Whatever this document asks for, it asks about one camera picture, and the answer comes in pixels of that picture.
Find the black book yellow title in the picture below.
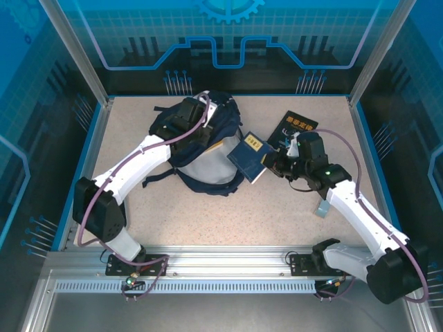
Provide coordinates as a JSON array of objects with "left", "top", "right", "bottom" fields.
[{"left": 266, "top": 110, "right": 319, "bottom": 146}]

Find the navy blue backpack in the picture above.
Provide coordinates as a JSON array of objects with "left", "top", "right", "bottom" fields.
[{"left": 142, "top": 90, "right": 247, "bottom": 198}]

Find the blue book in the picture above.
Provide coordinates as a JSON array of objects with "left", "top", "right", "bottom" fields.
[{"left": 226, "top": 131, "right": 274, "bottom": 184}]

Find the blue table edge strip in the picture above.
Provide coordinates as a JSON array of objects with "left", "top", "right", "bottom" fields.
[
  {"left": 355, "top": 102, "right": 409, "bottom": 252},
  {"left": 51, "top": 102, "right": 105, "bottom": 252}
]

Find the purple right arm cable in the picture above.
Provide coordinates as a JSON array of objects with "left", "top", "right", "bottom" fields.
[{"left": 313, "top": 128, "right": 430, "bottom": 304}]

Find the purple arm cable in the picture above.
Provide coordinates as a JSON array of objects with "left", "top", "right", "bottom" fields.
[
  {"left": 76, "top": 92, "right": 212, "bottom": 302},
  {"left": 313, "top": 128, "right": 430, "bottom": 304}
]

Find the grey metal bracket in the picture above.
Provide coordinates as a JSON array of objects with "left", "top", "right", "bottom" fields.
[{"left": 314, "top": 199, "right": 332, "bottom": 219}]

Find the aluminium side rail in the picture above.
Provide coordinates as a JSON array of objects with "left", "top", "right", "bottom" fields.
[
  {"left": 347, "top": 96, "right": 395, "bottom": 250},
  {"left": 57, "top": 98, "right": 114, "bottom": 252}
]

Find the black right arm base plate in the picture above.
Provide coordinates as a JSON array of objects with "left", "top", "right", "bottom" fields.
[{"left": 289, "top": 252, "right": 353, "bottom": 277}]

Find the aluminium frame post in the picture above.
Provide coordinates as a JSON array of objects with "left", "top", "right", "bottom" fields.
[
  {"left": 39, "top": 0, "right": 115, "bottom": 108},
  {"left": 347, "top": 0, "right": 418, "bottom": 107}
]

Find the aluminium cross rail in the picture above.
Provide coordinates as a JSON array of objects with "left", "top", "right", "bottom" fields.
[{"left": 44, "top": 245, "right": 416, "bottom": 277}]

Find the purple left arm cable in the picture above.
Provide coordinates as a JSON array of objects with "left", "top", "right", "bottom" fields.
[{"left": 76, "top": 92, "right": 212, "bottom": 302}]

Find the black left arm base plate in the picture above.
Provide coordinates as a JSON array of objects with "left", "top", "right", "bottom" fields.
[{"left": 105, "top": 254, "right": 170, "bottom": 277}]

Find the slotted grey cable duct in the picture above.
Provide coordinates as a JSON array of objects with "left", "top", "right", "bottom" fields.
[{"left": 55, "top": 280, "right": 318, "bottom": 295}]

